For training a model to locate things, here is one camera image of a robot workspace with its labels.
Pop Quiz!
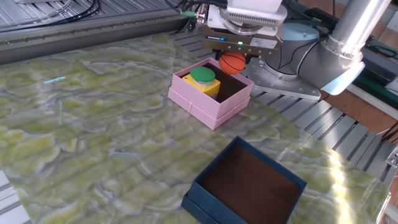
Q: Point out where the dark blue cardboard box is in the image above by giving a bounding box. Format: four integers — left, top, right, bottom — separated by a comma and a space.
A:
181, 136, 308, 224

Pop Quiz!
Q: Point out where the white wrist adapter block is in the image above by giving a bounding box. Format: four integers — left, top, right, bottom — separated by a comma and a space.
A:
226, 0, 289, 29

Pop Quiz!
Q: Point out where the pink cardboard box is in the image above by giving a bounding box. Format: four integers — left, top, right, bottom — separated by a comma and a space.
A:
167, 57, 256, 131

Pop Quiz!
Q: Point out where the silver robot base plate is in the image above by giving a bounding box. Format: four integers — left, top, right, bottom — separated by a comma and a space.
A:
242, 55, 323, 100

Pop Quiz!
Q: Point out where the dark power supply box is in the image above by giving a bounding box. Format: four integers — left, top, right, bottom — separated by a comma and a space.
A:
362, 46, 398, 84

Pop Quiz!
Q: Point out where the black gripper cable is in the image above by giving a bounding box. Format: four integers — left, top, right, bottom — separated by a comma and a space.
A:
164, 0, 229, 15

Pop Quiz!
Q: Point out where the thin black cable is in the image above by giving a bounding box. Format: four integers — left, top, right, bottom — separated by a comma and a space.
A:
277, 37, 318, 70

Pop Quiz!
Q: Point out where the grey cable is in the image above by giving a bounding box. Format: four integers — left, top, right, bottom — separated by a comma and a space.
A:
0, 0, 72, 28

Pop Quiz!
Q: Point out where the orange toy basketball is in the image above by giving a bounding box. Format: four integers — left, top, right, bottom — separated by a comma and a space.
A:
218, 51, 247, 76

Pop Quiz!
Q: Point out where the yellow push button green cap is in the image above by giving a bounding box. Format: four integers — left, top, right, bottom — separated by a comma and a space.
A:
182, 66, 221, 100

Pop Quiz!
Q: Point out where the silver Schunk gripper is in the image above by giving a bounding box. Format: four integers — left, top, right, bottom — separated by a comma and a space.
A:
201, 26, 284, 65

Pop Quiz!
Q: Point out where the grey aluminium rail beam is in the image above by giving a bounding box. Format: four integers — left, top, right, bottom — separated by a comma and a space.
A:
0, 6, 190, 66

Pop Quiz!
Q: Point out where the silver corner bracket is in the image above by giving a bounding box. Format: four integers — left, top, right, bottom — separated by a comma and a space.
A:
385, 146, 398, 169

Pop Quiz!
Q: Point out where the green marble pattern mat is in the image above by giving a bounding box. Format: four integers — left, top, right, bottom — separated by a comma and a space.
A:
0, 30, 391, 224

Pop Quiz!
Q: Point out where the black keyboard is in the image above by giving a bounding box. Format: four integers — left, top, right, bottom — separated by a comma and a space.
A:
304, 6, 376, 44

